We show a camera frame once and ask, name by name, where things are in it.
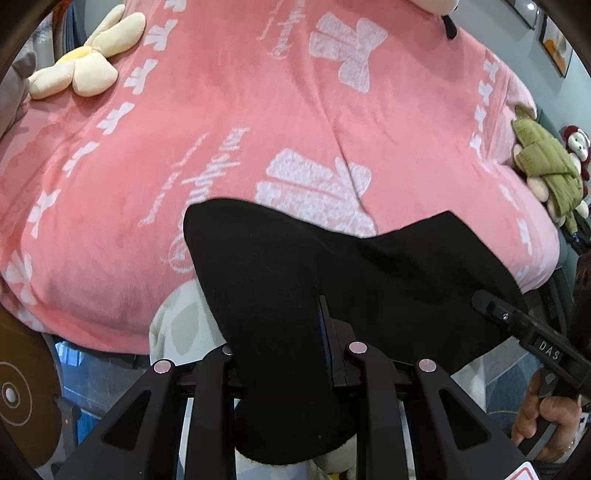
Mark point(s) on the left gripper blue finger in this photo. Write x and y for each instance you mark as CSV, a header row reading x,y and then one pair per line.
x,y
326,346

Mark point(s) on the red and white monkey plush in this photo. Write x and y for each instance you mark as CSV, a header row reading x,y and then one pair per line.
x,y
577,142

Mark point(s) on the cream flower plush pillow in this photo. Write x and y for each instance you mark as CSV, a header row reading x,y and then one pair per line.
x,y
86,69

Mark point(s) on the black pants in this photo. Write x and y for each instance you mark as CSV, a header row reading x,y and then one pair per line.
x,y
267,277

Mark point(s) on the framed wall picture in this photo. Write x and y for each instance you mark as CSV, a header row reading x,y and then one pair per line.
x,y
556,46

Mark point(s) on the grey pillow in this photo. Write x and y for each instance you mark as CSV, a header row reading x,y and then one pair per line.
x,y
15,88

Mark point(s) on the plush toy in green jacket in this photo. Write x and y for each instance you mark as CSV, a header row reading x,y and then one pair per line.
x,y
552,174

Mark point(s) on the long cream cow plush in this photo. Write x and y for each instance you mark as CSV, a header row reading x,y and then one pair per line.
x,y
443,9

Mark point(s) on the person's right hand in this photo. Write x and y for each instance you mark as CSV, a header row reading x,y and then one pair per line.
x,y
562,411

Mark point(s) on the pink bow-print blanket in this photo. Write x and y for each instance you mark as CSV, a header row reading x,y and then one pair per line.
x,y
359,116

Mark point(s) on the round brown wooden stool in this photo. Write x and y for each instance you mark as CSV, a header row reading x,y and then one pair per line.
x,y
29,385

